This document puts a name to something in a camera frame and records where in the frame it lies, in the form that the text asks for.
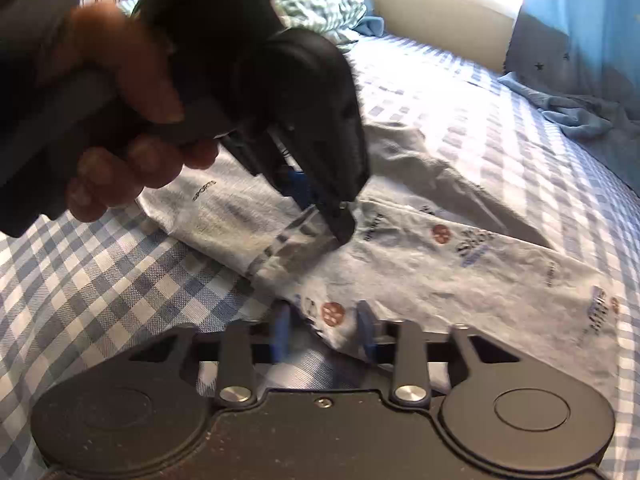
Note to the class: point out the person's left hand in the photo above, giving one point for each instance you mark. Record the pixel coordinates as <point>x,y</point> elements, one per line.
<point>101,34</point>

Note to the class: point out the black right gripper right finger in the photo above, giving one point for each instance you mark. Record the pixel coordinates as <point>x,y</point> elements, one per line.
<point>400,344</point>

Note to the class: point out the teal blue blanket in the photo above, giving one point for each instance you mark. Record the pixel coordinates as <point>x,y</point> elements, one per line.
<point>371,26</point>

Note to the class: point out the grey printed pants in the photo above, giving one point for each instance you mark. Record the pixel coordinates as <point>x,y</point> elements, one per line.
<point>429,246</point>

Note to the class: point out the blue white checkered bedsheet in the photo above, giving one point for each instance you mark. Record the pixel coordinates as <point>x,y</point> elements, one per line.
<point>74,294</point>

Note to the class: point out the dark sleeve forearm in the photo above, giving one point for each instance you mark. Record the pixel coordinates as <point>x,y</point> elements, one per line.
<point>45,126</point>

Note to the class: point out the blue star curtain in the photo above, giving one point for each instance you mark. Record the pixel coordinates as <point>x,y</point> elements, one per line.
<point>577,62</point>

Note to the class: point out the green white checkered quilt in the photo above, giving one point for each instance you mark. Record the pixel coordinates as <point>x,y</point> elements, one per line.
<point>333,19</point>

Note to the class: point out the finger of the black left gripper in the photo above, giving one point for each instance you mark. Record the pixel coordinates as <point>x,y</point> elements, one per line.
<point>340,214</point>
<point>259,150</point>

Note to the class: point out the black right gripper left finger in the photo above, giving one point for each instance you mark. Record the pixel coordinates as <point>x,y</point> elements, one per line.
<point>244,344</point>

